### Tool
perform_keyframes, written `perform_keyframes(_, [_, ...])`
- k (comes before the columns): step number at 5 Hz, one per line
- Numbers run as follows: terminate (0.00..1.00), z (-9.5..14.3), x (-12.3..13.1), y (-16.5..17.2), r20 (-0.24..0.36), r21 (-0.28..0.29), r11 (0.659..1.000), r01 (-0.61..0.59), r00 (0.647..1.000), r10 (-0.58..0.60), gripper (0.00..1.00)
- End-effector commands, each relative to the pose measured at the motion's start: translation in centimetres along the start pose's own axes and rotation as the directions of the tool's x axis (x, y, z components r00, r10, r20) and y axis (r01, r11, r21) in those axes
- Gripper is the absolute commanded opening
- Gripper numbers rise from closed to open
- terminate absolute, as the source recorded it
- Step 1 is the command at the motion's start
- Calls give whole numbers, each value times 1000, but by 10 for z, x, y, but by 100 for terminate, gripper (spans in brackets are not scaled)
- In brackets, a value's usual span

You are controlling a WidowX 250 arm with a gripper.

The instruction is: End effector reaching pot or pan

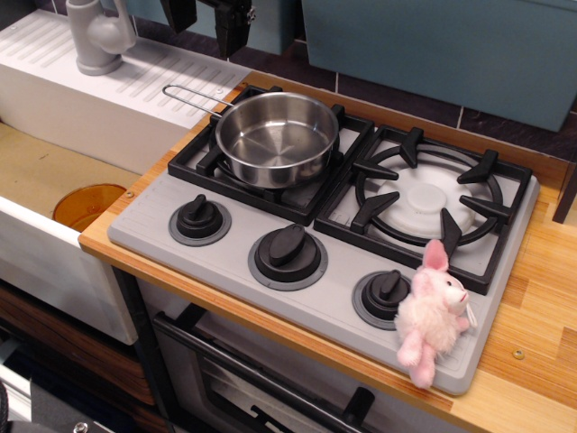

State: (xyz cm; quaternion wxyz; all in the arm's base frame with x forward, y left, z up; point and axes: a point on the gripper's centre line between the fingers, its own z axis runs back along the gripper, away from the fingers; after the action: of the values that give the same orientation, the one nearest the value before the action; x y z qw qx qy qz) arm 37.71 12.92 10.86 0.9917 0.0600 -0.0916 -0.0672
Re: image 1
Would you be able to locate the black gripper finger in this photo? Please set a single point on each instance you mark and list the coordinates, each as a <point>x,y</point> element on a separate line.
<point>180,14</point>
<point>233,20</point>

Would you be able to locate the stainless steel pan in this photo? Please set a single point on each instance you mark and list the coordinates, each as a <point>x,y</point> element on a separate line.
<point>276,140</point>

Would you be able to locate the teal left cabinet box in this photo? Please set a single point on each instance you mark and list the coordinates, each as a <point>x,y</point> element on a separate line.
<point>272,29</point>

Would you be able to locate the teal cabinet box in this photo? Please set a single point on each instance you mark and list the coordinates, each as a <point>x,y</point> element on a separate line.
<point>512,59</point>
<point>272,29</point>

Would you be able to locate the grey toy faucet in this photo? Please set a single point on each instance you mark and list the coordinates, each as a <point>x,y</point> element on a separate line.
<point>100,40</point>

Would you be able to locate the white toy sink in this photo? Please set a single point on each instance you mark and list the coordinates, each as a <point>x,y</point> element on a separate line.
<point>62,130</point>

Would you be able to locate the black left burner grate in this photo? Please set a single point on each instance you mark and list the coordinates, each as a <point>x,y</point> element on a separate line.
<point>200,163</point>

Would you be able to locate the black burner grate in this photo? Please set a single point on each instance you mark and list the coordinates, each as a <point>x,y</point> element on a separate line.
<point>200,163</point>
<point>497,192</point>

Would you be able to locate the black left stove knob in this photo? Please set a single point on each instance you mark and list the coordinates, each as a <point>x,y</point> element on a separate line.
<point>200,222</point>

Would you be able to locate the black stove knob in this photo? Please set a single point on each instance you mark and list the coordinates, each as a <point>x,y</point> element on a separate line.
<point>200,222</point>
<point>288,259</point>
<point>377,296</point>

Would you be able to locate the orange plastic drain plate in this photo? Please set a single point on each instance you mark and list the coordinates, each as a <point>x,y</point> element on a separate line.
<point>81,207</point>

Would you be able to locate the black right burner grate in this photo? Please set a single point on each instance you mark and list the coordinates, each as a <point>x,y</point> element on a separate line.
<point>497,192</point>

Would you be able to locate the black middle stove knob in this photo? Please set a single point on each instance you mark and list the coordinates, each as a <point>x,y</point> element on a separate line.
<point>288,259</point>

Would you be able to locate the white burner disc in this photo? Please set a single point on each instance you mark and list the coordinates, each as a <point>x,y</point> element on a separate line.
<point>423,193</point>

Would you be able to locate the grey toy stove top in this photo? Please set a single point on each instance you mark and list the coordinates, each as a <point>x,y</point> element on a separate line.
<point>326,307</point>

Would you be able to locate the teal right cabinet box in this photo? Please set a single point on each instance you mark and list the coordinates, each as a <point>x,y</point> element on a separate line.
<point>512,59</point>

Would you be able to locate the black right stove knob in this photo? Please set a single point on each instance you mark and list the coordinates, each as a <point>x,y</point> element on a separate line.
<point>377,296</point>

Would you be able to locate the pink plush bunny toy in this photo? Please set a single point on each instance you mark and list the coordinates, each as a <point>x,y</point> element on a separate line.
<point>432,316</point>

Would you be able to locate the toy oven door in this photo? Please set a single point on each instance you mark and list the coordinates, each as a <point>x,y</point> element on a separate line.
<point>244,382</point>

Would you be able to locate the wooden counter top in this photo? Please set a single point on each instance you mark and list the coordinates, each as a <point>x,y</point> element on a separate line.
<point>526,381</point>

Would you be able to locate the black oven door handle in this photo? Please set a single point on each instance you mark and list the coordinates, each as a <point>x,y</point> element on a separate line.
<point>183,330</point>

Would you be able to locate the dark wooden post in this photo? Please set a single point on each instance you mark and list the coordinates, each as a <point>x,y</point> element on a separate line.
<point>567,195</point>

